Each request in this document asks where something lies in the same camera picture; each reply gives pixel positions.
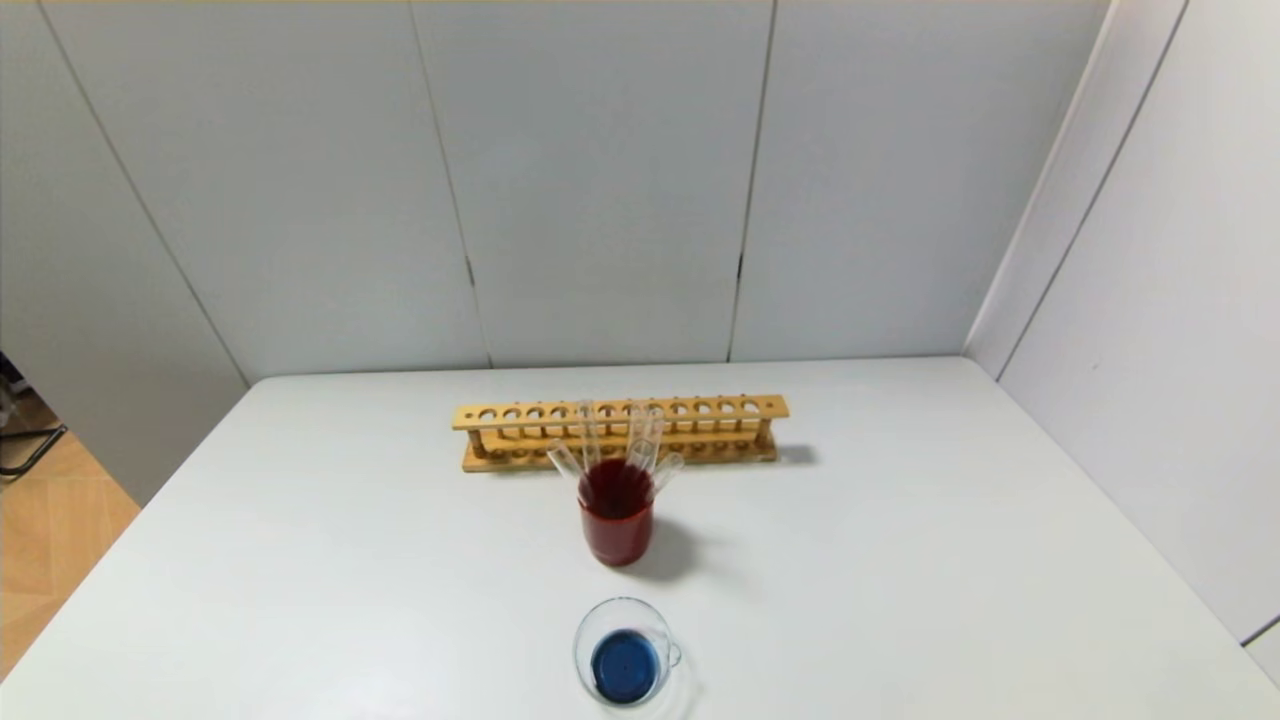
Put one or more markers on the red plastic cup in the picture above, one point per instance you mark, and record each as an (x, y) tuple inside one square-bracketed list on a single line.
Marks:
[(618, 535)]

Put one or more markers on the clear glass beaker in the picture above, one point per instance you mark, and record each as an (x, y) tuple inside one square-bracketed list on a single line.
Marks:
[(628, 662)]

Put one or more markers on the black metal frame stand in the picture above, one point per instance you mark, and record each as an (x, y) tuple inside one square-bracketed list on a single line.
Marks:
[(30, 440)]

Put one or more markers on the wooden test tube rack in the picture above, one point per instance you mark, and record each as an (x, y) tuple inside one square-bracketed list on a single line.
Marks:
[(700, 432)]

